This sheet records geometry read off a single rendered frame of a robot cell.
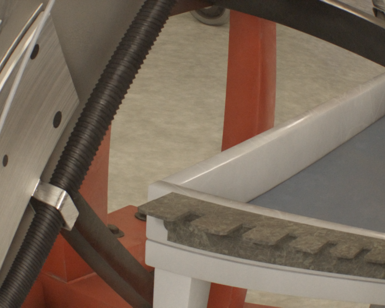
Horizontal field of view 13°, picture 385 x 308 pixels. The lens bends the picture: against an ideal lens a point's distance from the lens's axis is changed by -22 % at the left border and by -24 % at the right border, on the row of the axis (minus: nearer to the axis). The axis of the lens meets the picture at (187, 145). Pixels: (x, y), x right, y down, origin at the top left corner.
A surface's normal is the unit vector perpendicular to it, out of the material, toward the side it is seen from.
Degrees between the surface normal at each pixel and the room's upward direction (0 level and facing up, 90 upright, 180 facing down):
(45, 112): 90
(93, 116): 89
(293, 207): 0
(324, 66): 0
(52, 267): 90
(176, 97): 0
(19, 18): 90
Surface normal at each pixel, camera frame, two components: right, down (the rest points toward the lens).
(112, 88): -0.01, 0.45
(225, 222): 0.08, -0.94
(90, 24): 0.85, 0.23
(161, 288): -0.52, 0.23
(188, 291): -0.16, 0.30
